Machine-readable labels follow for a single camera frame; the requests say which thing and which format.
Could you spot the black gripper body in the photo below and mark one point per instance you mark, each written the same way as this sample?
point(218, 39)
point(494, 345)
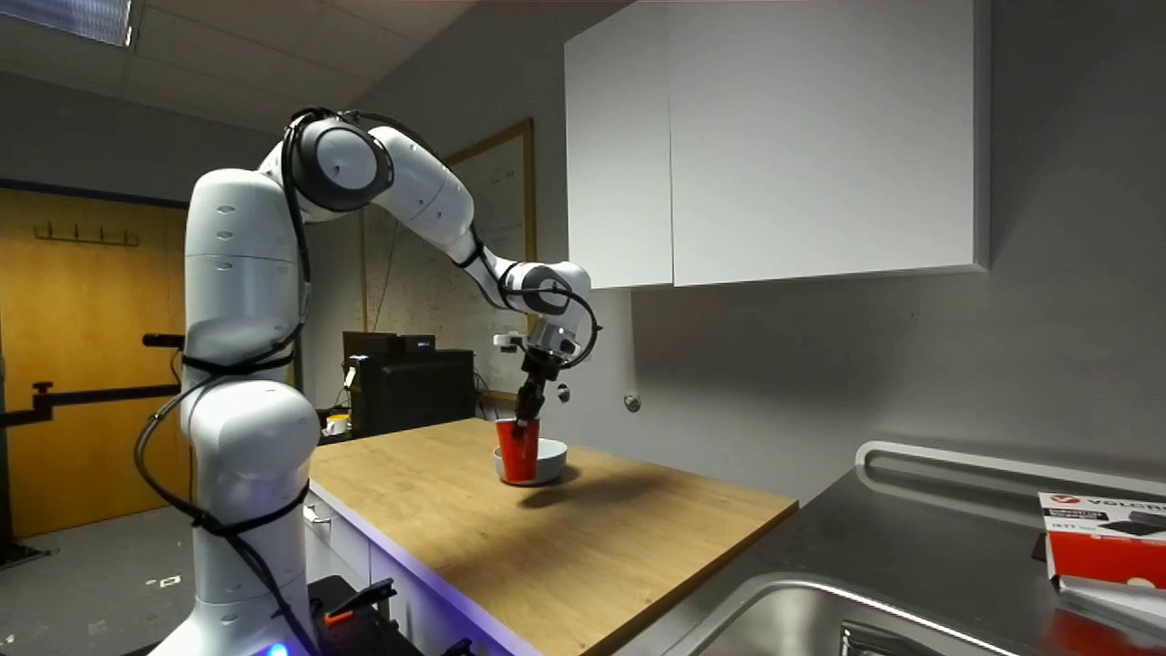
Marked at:
point(539, 364)

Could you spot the red plastic cup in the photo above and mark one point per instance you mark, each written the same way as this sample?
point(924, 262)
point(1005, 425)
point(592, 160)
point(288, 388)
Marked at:
point(516, 454)

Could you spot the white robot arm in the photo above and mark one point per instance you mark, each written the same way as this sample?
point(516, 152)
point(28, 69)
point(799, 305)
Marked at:
point(241, 267)

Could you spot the gray bowl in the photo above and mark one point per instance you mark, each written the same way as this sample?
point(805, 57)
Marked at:
point(551, 459)

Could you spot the black boxy appliance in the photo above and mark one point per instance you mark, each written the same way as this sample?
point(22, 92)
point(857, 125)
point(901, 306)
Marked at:
point(405, 388)

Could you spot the white counter base cabinet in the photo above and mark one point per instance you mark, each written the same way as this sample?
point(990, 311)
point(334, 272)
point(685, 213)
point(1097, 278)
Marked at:
point(375, 567)

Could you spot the black and red device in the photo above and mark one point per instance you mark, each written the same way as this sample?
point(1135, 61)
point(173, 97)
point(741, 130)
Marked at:
point(350, 613)

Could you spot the stainless steel sink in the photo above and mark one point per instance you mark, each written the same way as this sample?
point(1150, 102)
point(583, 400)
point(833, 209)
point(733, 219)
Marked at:
point(875, 560)

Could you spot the yellow wooden door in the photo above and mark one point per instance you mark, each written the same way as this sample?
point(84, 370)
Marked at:
point(84, 330)

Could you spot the red and white box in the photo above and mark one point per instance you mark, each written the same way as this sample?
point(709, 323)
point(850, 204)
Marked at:
point(1105, 553)

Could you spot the ceiling light panel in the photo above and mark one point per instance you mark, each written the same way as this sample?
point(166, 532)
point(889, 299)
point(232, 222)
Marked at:
point(67, 15)

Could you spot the gray wrist camera box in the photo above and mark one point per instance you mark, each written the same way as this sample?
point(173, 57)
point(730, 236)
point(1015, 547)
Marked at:
point(554, 335)

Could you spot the small white wall knob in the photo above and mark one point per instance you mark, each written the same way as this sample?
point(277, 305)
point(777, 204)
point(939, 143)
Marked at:
point(630, 402)

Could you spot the wood framed wall board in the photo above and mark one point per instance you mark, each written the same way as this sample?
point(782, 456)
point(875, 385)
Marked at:
point(504, 183)

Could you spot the white wall cabinet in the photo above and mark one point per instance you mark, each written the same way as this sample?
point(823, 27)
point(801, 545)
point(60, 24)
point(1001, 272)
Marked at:
point(777, 146)

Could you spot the gray metal rail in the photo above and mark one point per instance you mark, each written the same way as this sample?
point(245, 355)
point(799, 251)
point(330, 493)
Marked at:
point(971, 459)

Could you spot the coat hook rail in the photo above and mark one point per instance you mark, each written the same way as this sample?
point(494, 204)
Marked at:
point(84, 236)

